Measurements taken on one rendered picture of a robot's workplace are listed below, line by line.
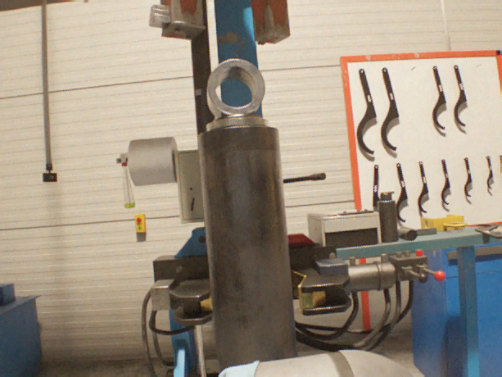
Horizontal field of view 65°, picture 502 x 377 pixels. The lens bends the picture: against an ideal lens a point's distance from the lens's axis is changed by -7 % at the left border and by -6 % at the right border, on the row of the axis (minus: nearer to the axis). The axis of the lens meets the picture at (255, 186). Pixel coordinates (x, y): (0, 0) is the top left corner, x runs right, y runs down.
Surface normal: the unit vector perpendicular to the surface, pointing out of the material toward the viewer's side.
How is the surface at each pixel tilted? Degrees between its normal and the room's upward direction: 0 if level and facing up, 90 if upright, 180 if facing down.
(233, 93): 90
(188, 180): 90
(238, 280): 90
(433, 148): 90
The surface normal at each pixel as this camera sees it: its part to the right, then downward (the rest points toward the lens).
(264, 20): -0.82, 0.06
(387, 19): 0.01, -0.02
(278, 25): 0.57, -0.07
